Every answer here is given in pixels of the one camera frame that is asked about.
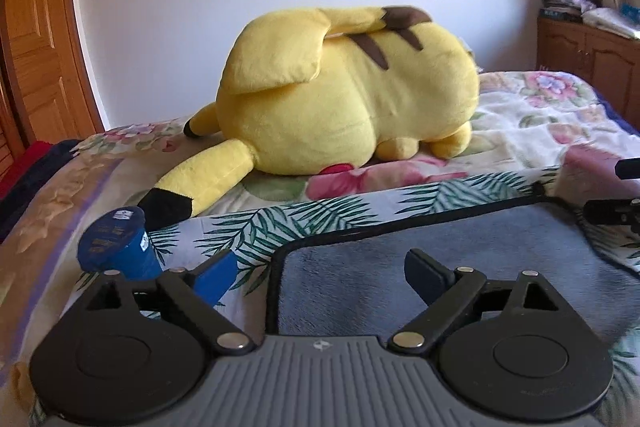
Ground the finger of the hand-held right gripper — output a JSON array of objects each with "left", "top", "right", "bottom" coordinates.
[
  {"left": 583, "top": 199, "right": 640, "bottom": 236},
  {"left": 614, "top": 158, "right": 640, "bottom": 181}
]

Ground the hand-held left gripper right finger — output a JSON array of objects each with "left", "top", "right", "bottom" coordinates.
[{"left": 389, "top": 249, "right": 562, "bottom": 355}]

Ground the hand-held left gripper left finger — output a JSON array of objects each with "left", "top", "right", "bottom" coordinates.
[{"left": 84, "top": 249, "right": 257, "bottom": 355}]

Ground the grey towel with black edge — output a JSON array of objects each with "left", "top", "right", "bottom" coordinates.
[{"left": 266, "top": 196, "right": 640, "bottom": 339}]

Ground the floral blanket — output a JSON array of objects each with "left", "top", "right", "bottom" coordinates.
[{"left": 0, "top": 69, "right": 640, "bottom": 427}]

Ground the palm leaf print cloth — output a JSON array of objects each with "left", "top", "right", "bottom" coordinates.
[{"left": 30, "top": 167, "right": 640, "bottom": 427}]

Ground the blue cylindrical container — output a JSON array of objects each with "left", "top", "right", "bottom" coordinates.
[{"left": 77, "top": 206, "right": 164, "bottom": 283}]

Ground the wooden cabinet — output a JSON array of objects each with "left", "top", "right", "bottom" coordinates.
[{"left": 537, "top": 17, "right": 640, "bottom": 134}]

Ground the white plastic bag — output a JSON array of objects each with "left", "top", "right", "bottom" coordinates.
[{"left": 582, "top": 7, "right": 640, "bottom": 40}]

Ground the yellow plush toy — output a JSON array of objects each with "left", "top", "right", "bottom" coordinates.
[{"left": 137, "top": 5, "right": 482, "bottom": 231}]

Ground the dark blue cloth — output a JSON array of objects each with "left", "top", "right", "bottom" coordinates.
[{"left": 0, "top": 138, "right": 83, "bottom": 244}]

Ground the red cloth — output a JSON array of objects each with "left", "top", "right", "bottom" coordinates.
[{"left": 0, "top": 141, "right": 52, "bottom": 204}]

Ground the wooden door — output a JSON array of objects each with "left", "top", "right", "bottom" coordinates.
[{"left": 0, "top": 0, "right": 105, "bottom": 158}]

